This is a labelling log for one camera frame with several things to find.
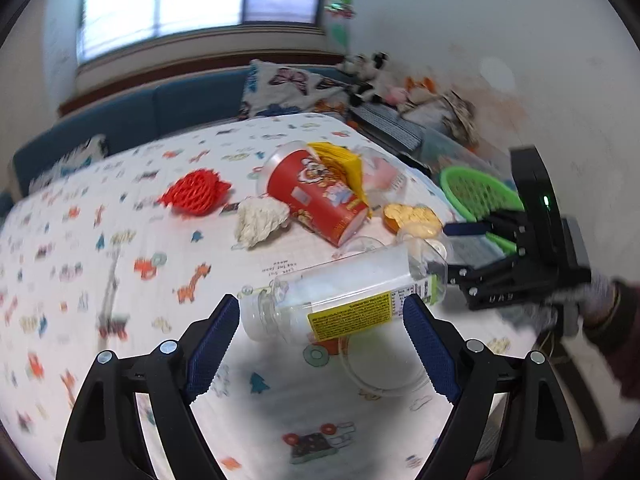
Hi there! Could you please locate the blue sofa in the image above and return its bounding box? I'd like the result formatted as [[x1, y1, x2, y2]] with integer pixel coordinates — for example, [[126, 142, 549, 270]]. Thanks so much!
[[10, 64, 362, 197]]

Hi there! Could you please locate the clear plastic bag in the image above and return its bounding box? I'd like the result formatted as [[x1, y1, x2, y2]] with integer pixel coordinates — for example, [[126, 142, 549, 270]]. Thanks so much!
[[356, 146, 417, 202]]

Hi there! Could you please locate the brown white patterned cloth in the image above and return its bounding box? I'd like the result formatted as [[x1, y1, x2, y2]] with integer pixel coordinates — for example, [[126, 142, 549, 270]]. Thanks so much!
[[439, 89, 479, 147]]

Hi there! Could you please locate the grey patterned folded cloth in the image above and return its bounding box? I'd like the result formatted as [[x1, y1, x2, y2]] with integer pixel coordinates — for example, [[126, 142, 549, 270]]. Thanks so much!
[[349, 102, 427, 155]]

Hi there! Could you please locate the green plastic basket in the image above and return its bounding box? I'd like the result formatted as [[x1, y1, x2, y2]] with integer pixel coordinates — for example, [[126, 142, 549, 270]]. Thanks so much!
[[439, 165, 527, 257]]

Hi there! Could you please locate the yellow biscuit tray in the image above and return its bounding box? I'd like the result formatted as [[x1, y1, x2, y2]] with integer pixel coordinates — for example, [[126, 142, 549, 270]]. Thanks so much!
[[382, 202, 444, 239]]

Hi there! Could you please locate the orange fox plush toy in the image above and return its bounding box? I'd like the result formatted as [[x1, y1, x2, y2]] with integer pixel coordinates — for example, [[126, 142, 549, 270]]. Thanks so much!
[[404, 75, 437, 99]]

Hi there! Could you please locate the yellow snack packet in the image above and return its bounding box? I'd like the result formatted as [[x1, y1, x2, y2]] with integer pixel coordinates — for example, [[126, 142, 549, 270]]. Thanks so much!
[[306, 141, 374, 221]]

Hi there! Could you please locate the red paper noodle cup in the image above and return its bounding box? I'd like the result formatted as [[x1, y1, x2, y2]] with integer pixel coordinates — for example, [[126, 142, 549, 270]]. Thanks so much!
[[266, 142, 373, 249]]

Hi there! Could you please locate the cow plush toy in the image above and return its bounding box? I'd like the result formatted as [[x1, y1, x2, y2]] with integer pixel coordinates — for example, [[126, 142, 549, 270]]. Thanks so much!
[[336, 52, 392, 107]]

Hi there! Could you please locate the small patterned pillow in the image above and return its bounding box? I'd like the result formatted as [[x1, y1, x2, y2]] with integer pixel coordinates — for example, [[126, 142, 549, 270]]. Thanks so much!
[[29, 133, 112, 194]]

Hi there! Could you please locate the clear plastic cup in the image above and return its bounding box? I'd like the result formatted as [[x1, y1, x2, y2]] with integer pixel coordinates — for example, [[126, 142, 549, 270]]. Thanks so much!
[[331, 235, 389, 262], [338, 329, 437, 399]]

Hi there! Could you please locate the green wall decoration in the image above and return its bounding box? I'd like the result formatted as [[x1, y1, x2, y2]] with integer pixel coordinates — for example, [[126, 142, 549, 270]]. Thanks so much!
[[324, 0, 359, 54]]

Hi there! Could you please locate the printed blanket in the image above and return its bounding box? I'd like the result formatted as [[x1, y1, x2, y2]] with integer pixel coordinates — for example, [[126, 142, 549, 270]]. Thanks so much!
[[0, 112, 508, 480]]

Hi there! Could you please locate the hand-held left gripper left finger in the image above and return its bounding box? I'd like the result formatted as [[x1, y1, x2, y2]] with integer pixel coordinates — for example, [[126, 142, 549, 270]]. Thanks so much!
[[55, 294, 241, 480]]

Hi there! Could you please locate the red foam fruit net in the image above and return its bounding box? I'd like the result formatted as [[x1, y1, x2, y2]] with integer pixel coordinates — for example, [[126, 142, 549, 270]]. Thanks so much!
[[156, 169, 233, 217]]

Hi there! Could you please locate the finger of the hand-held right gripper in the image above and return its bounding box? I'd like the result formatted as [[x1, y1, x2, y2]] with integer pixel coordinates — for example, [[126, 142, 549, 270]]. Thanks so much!
[[446, 255, 527, 289], [442, 210, 527, 257]]

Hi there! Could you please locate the butterfly print pillow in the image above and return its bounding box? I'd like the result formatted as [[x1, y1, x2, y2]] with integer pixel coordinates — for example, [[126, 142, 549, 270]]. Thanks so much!
[[238, 58, 352, 122]]

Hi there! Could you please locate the person's right hand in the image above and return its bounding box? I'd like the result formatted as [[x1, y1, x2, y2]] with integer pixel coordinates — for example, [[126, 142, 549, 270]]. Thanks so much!
[[581, 274, 619, 327]]

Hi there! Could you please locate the clear plastic storage box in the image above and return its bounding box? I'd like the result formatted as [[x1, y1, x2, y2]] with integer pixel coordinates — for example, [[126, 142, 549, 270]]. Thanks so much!
[[419, 125, 522, 197]]

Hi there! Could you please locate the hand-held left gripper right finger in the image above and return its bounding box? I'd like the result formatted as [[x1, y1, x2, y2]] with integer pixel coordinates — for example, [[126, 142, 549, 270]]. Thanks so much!
[[403, 293, 584, 480]]

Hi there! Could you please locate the clear plastic bottle yellow label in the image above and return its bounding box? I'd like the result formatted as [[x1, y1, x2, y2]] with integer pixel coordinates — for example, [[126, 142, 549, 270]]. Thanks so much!
[[239, 239, 449, 347]]

